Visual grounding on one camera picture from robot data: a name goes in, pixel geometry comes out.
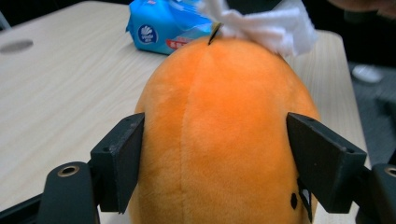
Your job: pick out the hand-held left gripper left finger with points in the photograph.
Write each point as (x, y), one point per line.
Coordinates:
(120, 161)

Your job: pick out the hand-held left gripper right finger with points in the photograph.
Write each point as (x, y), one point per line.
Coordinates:
(327, 161)

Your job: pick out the orange plush toy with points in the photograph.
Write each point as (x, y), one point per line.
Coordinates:
(224, 124)

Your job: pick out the blue wet wipes pack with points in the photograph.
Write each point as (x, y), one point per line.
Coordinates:
(165, 28)

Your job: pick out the white wet wipe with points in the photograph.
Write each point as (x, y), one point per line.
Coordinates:
(280, 28)

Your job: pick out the white blurred object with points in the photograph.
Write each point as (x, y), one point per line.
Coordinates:
(367, 73)

